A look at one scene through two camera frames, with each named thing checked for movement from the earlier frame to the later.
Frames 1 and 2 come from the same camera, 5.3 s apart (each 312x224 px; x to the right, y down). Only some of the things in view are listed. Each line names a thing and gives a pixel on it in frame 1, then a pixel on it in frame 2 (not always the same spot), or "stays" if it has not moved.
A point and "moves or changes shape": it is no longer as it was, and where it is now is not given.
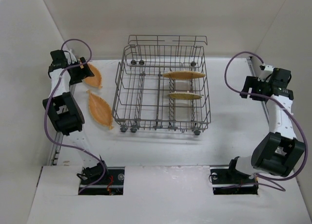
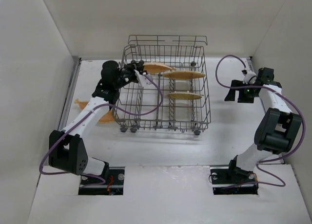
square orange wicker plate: [183, 75] stays
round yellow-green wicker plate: [184, 95] stays
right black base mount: [227, 180] stays
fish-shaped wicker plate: [95, 80] to [153, 67]
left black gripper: [84, 69] to [133, 69]
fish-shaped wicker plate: [100, 110] moves or changes shape
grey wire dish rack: [161, 83] stays
